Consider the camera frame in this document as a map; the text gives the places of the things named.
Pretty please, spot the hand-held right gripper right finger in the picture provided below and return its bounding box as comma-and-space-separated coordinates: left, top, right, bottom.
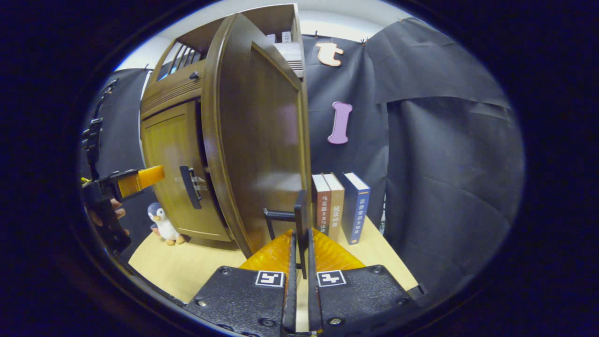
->
307, 227, 424, 337

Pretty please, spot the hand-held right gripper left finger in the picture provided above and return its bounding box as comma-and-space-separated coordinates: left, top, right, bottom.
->
183, 228, 298, 337

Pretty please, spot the wooden cabinet door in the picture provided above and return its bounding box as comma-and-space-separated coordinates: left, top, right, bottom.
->
201, 13, 313, 280
140, 100, 232, 242

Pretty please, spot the wooden double-door shoe cabinet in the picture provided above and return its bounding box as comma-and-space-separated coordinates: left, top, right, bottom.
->
139, 4, 307, 244

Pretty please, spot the penguin plush toy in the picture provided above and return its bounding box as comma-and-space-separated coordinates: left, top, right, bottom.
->
147, 202, 186, 246

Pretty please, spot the dark red book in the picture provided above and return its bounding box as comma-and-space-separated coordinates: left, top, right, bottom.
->
312, 174, 332, 237

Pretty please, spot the tan book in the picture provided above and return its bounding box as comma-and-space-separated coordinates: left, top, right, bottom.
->
323, 173, 346, 243

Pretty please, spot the blue book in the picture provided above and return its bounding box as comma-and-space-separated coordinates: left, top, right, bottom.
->
341, 172, 371, 245

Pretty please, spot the black backdrop cloth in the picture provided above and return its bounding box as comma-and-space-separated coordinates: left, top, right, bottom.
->
80, 17, 526, 300

